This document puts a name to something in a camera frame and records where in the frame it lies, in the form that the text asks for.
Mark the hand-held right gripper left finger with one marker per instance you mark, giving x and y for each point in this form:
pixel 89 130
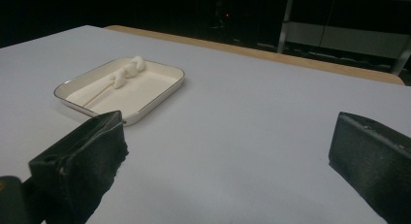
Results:
pixel 87 162

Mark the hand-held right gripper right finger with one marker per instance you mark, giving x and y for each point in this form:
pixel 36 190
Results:
pixel 371 159

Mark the white rectangular tray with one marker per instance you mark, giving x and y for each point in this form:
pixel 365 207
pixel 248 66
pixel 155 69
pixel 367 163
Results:
pixel 139 94

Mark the white skewer with dumplings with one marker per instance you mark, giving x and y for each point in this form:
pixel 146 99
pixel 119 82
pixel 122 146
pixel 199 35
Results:
pixel 124 73

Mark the metal frame stand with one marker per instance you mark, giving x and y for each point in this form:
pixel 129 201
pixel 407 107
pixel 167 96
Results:
pixel 342 36

